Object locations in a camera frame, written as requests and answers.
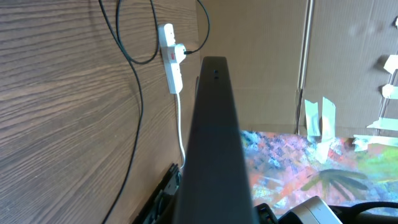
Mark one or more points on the blue Galaxy smartphone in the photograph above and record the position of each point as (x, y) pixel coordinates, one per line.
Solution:
(215, 185)

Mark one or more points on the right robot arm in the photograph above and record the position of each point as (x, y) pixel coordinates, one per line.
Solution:
(357, 214)

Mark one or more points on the white USB charger plug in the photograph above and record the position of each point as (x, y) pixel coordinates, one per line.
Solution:
(176, 53)

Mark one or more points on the white power strip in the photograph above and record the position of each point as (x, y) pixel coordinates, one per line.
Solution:
(172, 70)

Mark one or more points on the colourful painted floor mat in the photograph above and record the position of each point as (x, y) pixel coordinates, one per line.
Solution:
(284, 170)

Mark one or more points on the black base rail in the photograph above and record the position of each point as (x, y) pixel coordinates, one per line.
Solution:
(159, 209)

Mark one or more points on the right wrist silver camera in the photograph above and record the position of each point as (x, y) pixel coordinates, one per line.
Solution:
(311, 211)

